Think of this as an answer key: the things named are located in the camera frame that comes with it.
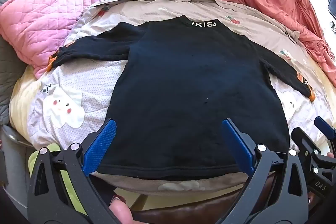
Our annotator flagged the dark screen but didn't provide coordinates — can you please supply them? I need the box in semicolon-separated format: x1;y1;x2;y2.
328;0;336;35

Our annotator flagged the pink quilted blanket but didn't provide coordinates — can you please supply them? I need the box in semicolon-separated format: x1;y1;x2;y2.
0;0;116;79

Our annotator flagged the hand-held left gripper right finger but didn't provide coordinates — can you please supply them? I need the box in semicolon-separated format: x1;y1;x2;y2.
215;118;309;224

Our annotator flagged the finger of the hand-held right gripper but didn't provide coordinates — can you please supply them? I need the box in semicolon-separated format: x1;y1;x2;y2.
291;127;324;161
314;116;336;140

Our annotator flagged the person's left hand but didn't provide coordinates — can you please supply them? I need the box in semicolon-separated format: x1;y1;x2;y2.
109;195;134;224

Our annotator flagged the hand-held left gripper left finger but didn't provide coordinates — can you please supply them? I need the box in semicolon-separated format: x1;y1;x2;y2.
27;119;124;224

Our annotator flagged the black sweater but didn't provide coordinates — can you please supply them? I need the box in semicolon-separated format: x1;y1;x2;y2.
49;15;315;182

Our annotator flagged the beige printed blanket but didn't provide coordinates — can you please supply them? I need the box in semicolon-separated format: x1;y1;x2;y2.
9;0;334;195

